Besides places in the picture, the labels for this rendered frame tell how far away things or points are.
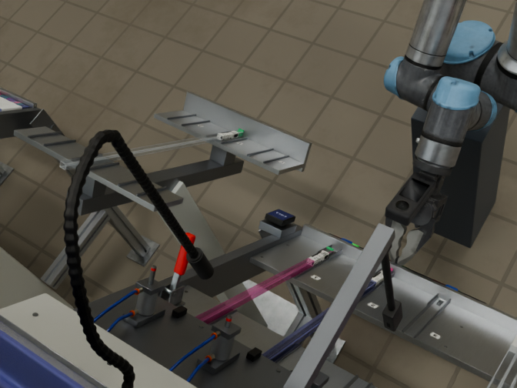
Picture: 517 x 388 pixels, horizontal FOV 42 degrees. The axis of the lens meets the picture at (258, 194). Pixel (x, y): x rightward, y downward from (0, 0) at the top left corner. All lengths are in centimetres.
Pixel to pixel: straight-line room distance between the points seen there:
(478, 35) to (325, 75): 109
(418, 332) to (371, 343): 89
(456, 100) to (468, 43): 32
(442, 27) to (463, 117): 19
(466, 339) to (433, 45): 54
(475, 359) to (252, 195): 133
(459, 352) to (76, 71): 219
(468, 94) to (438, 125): 7
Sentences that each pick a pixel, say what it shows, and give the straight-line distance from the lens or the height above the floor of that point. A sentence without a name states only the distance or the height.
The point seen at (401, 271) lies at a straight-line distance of 126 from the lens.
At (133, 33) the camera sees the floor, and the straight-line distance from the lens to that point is 295.
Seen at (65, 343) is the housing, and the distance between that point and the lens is 71.
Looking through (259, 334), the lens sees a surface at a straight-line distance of 95.
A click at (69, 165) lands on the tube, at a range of 112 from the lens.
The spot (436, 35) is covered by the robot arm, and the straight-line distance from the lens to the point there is 132.
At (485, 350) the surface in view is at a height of 81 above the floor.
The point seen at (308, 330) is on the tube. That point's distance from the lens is 97.
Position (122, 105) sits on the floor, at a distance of 269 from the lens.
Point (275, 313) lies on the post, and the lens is 205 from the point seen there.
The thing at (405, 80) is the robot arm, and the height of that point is 85.
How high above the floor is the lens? 188
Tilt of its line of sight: 56 degrees down
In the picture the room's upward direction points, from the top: 23 degrees counter-clockwise
